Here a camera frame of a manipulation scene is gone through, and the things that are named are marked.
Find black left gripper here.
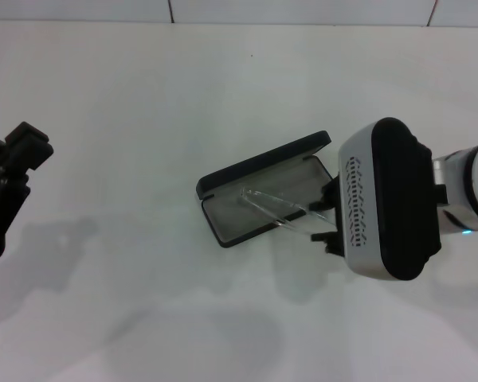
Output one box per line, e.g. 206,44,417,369
0,120,55,267

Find clear transparent glasses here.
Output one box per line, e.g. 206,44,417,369
238,185,339,240

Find black glasses case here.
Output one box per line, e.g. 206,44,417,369
195,130,333,250

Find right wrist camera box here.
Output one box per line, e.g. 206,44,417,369
337,115,444,283

